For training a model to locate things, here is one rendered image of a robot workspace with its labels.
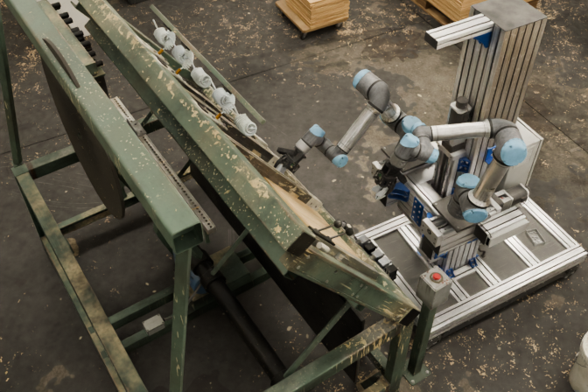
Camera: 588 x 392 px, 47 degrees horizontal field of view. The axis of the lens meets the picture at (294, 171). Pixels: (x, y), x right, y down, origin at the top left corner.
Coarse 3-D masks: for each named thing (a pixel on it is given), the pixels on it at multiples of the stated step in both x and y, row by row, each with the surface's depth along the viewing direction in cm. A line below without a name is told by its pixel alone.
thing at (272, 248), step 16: (96, 32) 370; (112, 48) 358; (128, 64) 347; (128, 80) 342; (144, 96) 331; (160, 112) 322; (176, 128) 313; (192, 144) 304; (192, 160) 300; (208, 160) 296; (208, 176) 292; (224, 192) 285; (240, 208) 278; (256, 224) 271; (256, 240) 268; (272, 240) 264; (272, 256) 261; (288, 272) 264; (352, 304) 309
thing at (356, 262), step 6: (318, 240) 292; (330, 246) 300; (336, 246) 308; (330, 252) 304; (336, 252) 307; (342, 252) 310; (348, 252) 322; (348, 258) 317; (354, 258) 321; (354, 264) 324; (360, 264) 327; (366, 264) 334; (360, 270) 331; (366, 270) 334; (372, 270) 338; (372, 276) 342
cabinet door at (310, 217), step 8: (272, 184) 331; (280, 192) 327; (288, 192) 349; (288, 200) 326; (296, 200) 349; (296, 208) 327; (304, 208) 351; (304, 216) 328; (312, 216) 349; (320, 216) 371; (304, 224) 310; (312, 224) 326; (320, 224) 347; (328, 224) 369; (320, 232) 325; (328, 232) 346; (336, 240) 344; (344, 248) 338
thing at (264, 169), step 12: (228, 96) 290; (228, 108) 293; (216, 120) 290; (240, 144) 314; (252, 156) 318; (264, 168) 329; (276, 180) 340; (288, 180) 345; (300, 192) 358; (312, 204) 370
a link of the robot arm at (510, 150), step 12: (504, 132) 307; (516, 132) 307; (504, 144) 303; (516, 144) 301; (504, 156) 303; (516, 156) 304; (492, 168) 315; (504, 168) 312; (480, 180) 324; (492, 180) 318; (468, 192) 332; (480, 192) 325; (492, 192) 324; (468, 204) 331; (480, 204) 328; (468, 216) 331; (480, 216) 331
